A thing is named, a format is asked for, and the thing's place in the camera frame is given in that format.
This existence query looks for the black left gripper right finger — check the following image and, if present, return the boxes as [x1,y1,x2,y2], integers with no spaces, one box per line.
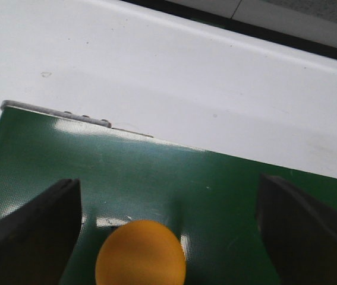
[256,175,337,284]

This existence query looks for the far side conveyor end plate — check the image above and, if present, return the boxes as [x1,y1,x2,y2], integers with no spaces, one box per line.
[0,100,153,138]

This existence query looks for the green conveyor belt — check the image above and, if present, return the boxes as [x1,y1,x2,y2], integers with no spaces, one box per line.
[0,107,337,284]

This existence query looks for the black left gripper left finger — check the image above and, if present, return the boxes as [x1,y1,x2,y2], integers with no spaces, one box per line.
[0,179,81,284]

